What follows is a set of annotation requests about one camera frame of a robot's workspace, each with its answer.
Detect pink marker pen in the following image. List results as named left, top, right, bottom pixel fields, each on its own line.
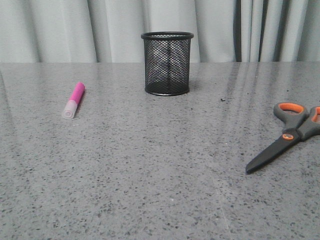
left=62, top=82, right=86, bottom=119

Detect grey orange scissors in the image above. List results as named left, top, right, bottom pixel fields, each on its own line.
left=245, top=102, right=320, bottom=174

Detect black mesh pen cup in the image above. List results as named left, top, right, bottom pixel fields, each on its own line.
left=141, top=31, right=194, bottom=96

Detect grey curtain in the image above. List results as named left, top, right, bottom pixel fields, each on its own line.
left=0, top=0, right=320, bottom=63

